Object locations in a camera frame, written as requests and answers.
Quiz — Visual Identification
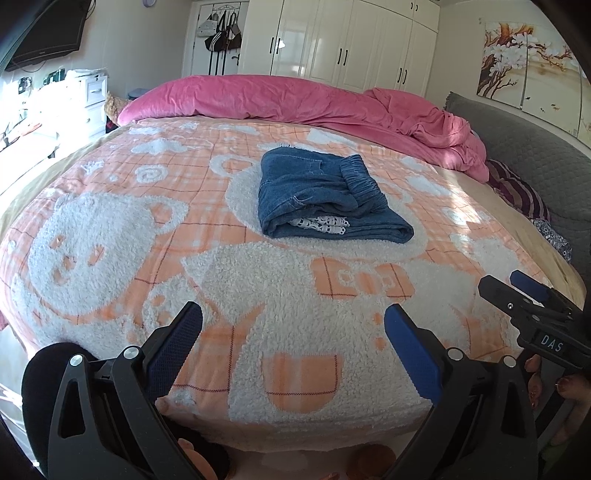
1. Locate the grey quilted headboard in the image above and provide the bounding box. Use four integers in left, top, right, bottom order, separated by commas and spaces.
443, 91, 591, 301

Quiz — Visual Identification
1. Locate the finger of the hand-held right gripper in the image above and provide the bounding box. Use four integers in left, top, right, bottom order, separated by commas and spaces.
478, 275, 560, 325
510, 270, 572, 311

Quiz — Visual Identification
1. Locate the dark hanging bag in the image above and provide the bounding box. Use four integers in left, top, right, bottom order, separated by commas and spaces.
227, 12, 244, 51

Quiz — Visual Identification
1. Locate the white door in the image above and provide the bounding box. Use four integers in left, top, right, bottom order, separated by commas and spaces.
182, 0, 251, 79

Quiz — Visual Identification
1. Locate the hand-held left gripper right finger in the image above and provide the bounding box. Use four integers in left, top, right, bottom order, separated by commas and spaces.
383, 303, 539, 480

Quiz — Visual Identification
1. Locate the black striped hanging bag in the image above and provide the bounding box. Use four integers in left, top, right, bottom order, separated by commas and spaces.
204, 11, 230, 75

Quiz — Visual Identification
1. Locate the pink duvet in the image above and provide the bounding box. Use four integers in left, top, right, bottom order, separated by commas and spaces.
117, 74, 490, 184

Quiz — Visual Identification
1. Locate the flower wall painting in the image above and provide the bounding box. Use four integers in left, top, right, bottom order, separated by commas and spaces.
475, 16, 591, 149

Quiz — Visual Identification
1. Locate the purple striped pillow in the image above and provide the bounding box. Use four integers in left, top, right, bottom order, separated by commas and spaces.
485, 159, 551, 220

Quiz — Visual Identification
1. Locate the black flat television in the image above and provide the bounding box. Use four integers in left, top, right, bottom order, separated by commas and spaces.
4, 0, 93, 73

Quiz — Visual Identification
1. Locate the brown plush toy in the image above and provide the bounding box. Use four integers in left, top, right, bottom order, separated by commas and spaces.
104, 91, 131, 118

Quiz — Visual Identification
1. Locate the white drawer cabinet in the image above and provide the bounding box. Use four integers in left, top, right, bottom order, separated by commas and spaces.
66, 69, 110, 140

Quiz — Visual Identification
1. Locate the floral patterned pillow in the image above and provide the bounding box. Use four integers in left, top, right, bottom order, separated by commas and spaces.
531, 218, 574, 265

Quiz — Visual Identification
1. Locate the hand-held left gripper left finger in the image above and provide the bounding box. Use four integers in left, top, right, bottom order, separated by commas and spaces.
48, 301, 205, 480

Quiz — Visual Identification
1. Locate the white hanging bag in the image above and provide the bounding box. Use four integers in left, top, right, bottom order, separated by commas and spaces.
196, 13, 221, 38

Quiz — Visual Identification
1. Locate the orange white printed fleece blanket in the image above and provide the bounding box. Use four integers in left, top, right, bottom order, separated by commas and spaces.
0, 115, 555, 451

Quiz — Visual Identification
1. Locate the person's right hand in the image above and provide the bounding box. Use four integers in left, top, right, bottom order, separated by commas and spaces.
524, 354, 591, 457

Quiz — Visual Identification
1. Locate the blue denim pants lace trim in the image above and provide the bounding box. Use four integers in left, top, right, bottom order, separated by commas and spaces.
257, 146, 415, 244

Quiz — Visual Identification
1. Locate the white wardrobe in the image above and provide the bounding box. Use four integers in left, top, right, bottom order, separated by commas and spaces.
240, 0, 440, 100

